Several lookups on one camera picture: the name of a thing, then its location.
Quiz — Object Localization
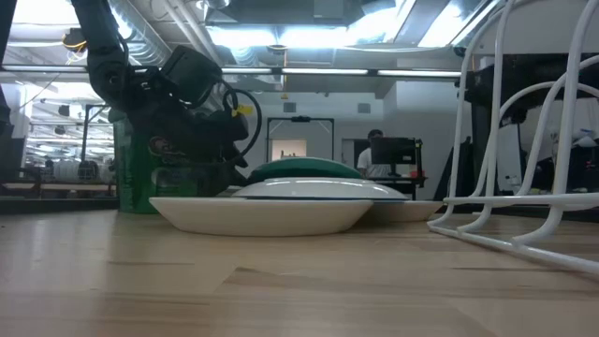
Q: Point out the black background desk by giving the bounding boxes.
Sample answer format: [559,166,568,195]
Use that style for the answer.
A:
[367,175,429,201]

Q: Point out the white wire dish rack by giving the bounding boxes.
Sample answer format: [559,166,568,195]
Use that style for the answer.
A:
[426,0,599,276]

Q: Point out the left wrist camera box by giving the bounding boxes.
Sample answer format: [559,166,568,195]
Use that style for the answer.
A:
[160,44,225,108]

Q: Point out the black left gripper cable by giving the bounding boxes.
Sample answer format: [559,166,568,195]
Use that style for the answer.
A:
[221,87,264,163]

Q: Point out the black computer monitor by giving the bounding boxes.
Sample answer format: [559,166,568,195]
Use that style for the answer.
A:
[370,136,418,177]

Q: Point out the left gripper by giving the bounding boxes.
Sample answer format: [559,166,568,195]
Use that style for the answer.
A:
[133,100,250,198]

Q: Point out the black gantry frame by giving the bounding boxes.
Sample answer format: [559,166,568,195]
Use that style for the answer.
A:
[266,115,337,163]

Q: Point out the person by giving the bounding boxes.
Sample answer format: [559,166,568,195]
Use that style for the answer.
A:
[356,128,393,180]

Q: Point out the background metal shelving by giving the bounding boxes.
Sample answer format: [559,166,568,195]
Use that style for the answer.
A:
[26,101,117,198]

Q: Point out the long LED light bar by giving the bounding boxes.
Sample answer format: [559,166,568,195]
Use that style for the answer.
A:
[0,65,462,78]

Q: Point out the plate with blue pattern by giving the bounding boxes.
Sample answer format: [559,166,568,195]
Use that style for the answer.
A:
[231,176,412,203]

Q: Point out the black aluminium table frame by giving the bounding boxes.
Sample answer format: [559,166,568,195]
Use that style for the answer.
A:
[0,195,599,222]

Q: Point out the green lidded canister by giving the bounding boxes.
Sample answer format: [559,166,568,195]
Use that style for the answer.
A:
[113,110,200,215]

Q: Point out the large dark green plate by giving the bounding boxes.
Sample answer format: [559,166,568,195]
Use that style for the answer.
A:
[246,155,365,185]

